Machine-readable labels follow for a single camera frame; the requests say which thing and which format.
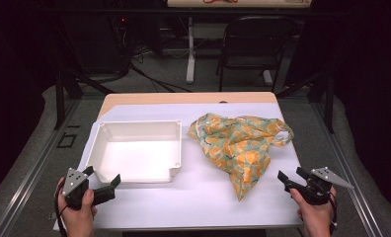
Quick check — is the white desk leg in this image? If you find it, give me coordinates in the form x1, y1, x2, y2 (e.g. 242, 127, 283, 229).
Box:
185, 17, 197, 85

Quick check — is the person's right hand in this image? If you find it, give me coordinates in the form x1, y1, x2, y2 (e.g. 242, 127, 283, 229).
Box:
289, 186, 338, 237

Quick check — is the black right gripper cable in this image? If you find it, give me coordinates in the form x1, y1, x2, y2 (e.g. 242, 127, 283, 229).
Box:
328, 187, 339, 235

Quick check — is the white table mat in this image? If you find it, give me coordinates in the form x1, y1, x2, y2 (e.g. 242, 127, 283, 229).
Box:
53, 102, 311, 231

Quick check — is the black computer case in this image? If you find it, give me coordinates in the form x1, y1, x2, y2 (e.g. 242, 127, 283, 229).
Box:
64, 13, 132, 76

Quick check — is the person's left hand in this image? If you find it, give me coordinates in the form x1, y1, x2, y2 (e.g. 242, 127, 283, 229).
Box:
54, 177, 99, 237

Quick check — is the white plastic bin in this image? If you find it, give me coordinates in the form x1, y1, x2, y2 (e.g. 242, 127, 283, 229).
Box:
85, 119, 184, 185

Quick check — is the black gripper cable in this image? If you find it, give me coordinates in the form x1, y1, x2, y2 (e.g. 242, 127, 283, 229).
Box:
53, 184, 69, 237
328, 187, 339, 235

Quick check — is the aluminium floor rail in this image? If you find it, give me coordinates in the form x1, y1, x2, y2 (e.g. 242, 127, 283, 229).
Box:
310, 100, 386, 237
0, 98, 82, 237

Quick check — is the orange patterned cloth bag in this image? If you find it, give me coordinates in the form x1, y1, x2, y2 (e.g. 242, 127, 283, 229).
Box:
187, 113, 295, 201

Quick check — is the black floor cable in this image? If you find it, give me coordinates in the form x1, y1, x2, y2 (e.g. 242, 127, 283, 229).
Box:
128, 63, 194, 94

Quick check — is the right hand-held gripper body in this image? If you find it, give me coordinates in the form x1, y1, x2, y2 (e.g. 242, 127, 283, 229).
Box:
294, 166, 355, 206

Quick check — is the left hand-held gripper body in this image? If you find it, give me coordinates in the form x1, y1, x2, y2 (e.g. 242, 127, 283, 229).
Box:
61, 167, 98, 211

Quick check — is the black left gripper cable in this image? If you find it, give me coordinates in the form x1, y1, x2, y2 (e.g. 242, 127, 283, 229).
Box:
53, 184, 69, 237

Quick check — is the black folding chair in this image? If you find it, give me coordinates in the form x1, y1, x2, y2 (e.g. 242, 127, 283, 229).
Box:
215, 15, 298, 94

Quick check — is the white desk foot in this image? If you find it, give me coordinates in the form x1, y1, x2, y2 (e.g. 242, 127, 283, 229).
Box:
262, 69, 274, 87

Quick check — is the black metal stand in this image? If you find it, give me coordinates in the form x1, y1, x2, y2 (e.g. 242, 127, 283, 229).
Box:
53, 63, 117, 131
275, 70, 337, 134

